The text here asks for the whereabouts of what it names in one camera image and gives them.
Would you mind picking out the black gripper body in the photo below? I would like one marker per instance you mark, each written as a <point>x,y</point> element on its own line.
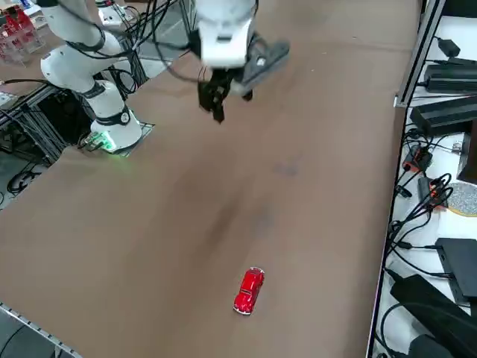
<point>220,74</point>

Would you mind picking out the red toy car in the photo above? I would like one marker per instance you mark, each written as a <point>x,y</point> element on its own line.
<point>249,291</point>

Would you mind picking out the red and black power strip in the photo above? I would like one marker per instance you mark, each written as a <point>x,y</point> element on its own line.
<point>417,160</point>

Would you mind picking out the long black power brick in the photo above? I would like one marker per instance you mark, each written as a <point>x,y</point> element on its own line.
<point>443,115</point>
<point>452,76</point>

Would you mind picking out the clear rack with red items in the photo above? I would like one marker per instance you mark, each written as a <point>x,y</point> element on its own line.
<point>18,33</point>

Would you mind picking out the small black plug adapter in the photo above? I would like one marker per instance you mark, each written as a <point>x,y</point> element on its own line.
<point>449,46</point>

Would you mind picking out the round glittery disc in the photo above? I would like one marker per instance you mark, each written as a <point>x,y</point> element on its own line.
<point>464,199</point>

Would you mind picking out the flat black box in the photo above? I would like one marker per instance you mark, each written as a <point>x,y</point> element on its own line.
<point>460,268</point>

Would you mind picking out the large black angled stand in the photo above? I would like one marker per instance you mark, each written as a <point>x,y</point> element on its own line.
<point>432,309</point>

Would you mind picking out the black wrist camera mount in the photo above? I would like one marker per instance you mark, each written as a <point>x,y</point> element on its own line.
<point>268,59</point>

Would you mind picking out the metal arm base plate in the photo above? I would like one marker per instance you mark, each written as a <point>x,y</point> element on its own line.
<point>146,128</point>

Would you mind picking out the white post bracket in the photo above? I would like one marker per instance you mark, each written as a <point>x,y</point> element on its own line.
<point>402,101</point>

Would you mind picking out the black aluminium support frame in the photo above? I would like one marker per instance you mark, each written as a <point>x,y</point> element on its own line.
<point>41,123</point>

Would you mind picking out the aluminium profile post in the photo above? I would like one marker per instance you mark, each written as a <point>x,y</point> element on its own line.
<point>423,48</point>

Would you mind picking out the aluminium table edge rail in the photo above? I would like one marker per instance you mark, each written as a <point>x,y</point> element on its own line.
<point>37,328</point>

